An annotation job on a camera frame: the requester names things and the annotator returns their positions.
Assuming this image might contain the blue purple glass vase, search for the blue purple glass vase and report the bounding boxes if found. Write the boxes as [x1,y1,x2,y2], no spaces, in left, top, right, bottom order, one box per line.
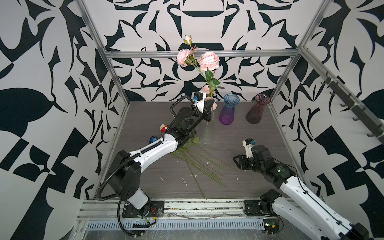
[219,94,240,125]

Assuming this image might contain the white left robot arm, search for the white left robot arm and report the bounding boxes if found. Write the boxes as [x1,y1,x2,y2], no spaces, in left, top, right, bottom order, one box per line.
[94,99,215,220]

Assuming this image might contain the pink peony stem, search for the pink peony stem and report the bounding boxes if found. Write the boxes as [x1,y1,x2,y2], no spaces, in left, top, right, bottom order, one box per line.
[177,35,224,99]

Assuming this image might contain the pink carnation spray stem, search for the pink carnation spray stem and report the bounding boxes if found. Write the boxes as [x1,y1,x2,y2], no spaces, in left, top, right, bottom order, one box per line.
[198,85,214,113]

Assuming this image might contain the aluminium front rail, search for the aluminium front rail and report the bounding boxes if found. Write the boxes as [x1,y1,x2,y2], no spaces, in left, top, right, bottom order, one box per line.
[76,199,248,221]

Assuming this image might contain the blue artificial rose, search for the blue artificial rose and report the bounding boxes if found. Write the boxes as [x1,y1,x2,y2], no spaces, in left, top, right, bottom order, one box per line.
[149,136,158,144]

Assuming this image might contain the red artificial rose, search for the red artificial rose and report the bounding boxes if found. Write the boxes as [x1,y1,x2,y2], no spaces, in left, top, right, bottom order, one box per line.
[160,126,169,133]

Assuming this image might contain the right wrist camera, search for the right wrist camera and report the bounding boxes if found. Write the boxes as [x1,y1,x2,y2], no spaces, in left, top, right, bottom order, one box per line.
[243,139,255,159]

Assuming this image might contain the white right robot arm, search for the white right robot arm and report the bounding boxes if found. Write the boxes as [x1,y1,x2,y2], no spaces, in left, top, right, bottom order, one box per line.
[233,139,369,240]

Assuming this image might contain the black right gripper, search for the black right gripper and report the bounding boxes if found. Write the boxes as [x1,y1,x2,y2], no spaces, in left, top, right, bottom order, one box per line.
[232,153,266,175]

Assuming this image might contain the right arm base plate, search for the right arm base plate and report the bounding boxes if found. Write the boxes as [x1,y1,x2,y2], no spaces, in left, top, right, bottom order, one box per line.
[244,197,284,217]

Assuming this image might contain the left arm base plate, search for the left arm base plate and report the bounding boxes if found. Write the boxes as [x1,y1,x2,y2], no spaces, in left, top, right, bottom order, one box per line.
[122,201,165,218]

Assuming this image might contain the wall hook rail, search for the wall hook rail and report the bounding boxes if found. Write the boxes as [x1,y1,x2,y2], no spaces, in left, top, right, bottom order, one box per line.
[320,72,384,145]

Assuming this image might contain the clear ribbed glass vase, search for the clear ribbed glass vase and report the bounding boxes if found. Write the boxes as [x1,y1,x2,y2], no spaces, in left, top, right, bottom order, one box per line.
[203,115,216,135]

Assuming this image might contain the white cable duct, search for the white cable duct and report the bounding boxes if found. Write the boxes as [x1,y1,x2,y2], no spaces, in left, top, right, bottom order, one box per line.
[86,218,266,231]

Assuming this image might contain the dark red glass vase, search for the dark red glass vase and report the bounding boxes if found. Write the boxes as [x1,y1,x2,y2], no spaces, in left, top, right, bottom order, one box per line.
[246,94,271,124]

